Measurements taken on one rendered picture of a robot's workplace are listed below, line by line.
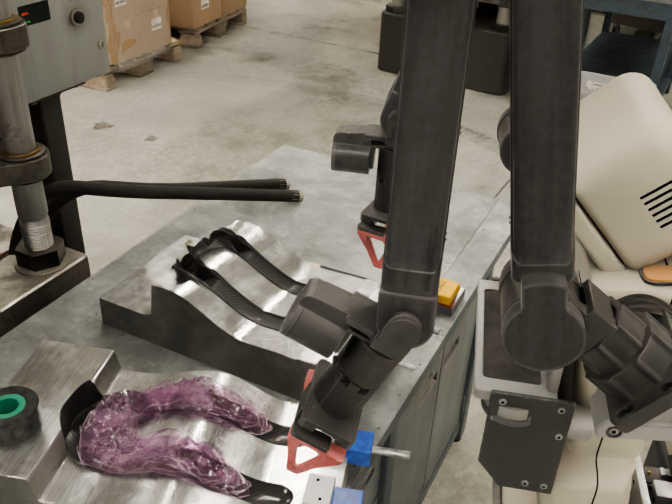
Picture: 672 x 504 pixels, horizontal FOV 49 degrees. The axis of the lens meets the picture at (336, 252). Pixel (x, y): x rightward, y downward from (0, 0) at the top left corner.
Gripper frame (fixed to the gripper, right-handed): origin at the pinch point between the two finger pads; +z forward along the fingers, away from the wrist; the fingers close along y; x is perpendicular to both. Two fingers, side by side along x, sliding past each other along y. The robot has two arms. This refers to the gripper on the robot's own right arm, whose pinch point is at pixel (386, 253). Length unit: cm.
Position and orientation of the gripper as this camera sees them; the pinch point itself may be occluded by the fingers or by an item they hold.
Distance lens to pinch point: 123.1
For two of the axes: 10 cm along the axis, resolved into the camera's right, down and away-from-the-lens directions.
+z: -0.5, 8.4, 5.4
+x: 8.9, 2.9, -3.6
